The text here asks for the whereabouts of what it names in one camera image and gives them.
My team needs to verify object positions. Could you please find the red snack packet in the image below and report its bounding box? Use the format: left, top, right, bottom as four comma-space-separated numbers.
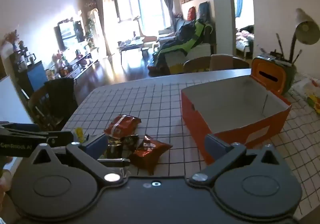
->
132, 135, 173, 175
103, 114, 142, 138

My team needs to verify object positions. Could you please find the grey curtain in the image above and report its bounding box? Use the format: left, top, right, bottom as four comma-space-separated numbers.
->
159, 0, 176, 30

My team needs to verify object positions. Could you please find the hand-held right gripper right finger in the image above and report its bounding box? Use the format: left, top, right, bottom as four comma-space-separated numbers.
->
188, 133, 285, 186

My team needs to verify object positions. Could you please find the dark wooden chair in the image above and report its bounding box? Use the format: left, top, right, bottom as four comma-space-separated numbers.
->
27, 86, 64, 131

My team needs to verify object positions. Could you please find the blue cabinet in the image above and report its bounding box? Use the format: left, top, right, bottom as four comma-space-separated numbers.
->
11, 60, 48, 92

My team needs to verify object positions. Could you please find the potted plant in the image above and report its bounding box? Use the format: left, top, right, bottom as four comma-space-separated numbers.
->
85, 17, 97, 49

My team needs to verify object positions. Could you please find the television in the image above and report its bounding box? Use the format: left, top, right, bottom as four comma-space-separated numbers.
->
55, 20, 86, 50

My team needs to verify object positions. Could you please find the green and black jacket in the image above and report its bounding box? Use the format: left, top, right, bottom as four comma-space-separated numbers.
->
147, 20, 213, 75

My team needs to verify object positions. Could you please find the orange cardboard box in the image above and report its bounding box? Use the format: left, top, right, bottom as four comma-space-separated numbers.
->
180, 57, 292, 166

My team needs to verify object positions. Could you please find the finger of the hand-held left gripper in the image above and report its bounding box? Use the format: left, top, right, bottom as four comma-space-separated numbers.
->
97, 158, 131, 166
0, 121, 74, 145

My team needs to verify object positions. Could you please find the coffee machine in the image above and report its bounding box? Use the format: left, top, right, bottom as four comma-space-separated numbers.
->
12, 49, 28, 70

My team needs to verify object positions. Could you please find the television cabinet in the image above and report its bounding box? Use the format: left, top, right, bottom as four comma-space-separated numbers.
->
47, 49, 101, 80

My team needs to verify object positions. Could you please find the dark snack packet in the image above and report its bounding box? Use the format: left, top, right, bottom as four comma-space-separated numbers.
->
99, 135, 139, 162

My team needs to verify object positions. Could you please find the person's left hand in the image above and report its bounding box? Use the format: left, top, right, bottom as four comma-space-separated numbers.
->
0, 158, 13, 214

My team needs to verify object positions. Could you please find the small yellow snack packet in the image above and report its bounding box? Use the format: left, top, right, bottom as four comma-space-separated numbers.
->
75, 127, 84, 143

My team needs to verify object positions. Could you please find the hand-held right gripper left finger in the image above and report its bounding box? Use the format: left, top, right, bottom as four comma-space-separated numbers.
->
31, 133, 125, 186

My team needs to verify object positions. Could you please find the sofa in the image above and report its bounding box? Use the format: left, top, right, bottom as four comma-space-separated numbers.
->
152, 17, 217, 75

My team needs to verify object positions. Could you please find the white plastic bag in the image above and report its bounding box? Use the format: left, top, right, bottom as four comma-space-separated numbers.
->
291, 77, 320, 115

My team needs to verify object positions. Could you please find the red cushion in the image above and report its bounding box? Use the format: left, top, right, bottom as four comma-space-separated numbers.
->
187, 7, 197, 22

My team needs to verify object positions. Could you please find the paint brush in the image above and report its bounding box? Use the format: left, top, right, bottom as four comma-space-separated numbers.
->
276, 33, 285, 57
292, 49, 303, 65

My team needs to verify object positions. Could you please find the bed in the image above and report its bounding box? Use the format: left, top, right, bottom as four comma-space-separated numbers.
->
236, 25, 254, 52

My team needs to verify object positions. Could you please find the coffee table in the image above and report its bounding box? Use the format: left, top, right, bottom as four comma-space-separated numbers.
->
117, 37, 146, 62

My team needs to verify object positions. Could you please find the light wooden chair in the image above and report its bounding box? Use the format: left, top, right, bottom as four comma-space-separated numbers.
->
184, 54, 250, 73

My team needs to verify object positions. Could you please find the flower vase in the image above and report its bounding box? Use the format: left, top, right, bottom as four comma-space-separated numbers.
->
3, 30, 21, 52

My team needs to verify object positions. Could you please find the dark cushion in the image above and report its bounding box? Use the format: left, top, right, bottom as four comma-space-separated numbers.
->
198, 1, 209, 21

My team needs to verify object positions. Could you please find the grey desk lamp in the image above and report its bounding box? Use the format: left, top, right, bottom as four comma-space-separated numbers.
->
289, 8, 320, 65

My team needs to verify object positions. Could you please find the orange slotted container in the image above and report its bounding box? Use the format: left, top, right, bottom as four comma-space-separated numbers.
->
257, 51, 298, 95

